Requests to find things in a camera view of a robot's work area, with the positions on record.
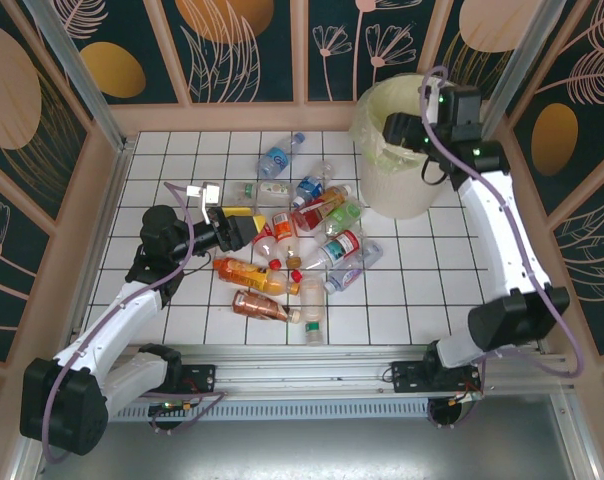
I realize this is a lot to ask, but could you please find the thin black right gripper cable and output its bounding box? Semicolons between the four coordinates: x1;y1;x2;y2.
420;152;453;188

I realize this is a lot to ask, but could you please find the clear bottle green label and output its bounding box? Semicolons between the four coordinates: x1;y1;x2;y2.
321;197;366;240

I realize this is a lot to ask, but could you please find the thin black left gripper cable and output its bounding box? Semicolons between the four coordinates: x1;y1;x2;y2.
180;252;218;282

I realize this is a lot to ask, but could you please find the aluminium side rail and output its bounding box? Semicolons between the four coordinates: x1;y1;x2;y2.
69;137;136;351

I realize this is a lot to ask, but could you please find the tall clear bottle green band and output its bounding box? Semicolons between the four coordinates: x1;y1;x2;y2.
299;276;328;348

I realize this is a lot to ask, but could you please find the bottle orange label brown cap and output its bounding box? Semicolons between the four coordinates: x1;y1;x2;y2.
270;209;304;269

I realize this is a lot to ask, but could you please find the clear bottle dark blue label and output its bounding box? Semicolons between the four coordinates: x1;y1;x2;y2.
289;159;337;209

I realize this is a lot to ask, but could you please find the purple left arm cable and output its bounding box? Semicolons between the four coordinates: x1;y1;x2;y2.
40;180;228;464

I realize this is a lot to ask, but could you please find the grey slotted cable duct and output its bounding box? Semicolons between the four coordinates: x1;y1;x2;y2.
104;402;433;422

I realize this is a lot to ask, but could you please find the orange juice bottle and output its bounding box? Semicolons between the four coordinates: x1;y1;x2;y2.
212;256;302;297

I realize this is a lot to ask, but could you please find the amber tea bottle red label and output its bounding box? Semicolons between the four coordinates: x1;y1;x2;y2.
291;184;354;234

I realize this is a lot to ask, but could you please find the clear bottle teal red label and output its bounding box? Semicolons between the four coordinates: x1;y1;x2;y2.
290;228;364;281

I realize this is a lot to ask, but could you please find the orange wired connector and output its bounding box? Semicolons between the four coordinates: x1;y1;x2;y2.
449;387;485;407

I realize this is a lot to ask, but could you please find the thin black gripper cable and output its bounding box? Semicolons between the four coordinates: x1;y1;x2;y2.
180;252;218;282
420;152;453;188

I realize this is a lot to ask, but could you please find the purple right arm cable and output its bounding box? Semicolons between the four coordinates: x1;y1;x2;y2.
419;67;583;399

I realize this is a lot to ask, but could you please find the clear bottle red cap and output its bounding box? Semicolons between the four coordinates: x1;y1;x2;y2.
251;221;284;272

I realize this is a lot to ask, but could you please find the aluminium frame post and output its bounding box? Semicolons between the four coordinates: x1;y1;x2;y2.
23;0;129;152
480;0;569;146

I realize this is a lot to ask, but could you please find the small green-lit circuit board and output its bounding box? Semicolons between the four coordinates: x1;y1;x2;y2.
148;398;196;417

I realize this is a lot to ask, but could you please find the bottle copper brown label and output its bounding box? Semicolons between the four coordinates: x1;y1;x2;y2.
231;289;303;325

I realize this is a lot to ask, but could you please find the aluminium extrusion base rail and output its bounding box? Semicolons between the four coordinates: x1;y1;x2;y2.
106;343;579;402

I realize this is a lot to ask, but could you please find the clear bottle light blue label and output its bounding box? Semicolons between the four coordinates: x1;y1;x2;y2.
256;131;307;180

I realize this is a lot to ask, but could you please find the clear pale blue water bottle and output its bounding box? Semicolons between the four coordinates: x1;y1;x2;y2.
323;238;385;295

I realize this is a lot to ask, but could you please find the grey sheet metal panel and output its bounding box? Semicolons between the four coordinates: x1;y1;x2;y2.
11;394;598;480

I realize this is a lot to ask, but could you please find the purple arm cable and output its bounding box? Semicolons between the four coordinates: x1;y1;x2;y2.
40;180;228;464
419;67;583;399

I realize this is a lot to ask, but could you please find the cream plastic waste bin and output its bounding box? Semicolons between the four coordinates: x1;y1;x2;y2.
350;73;466;220

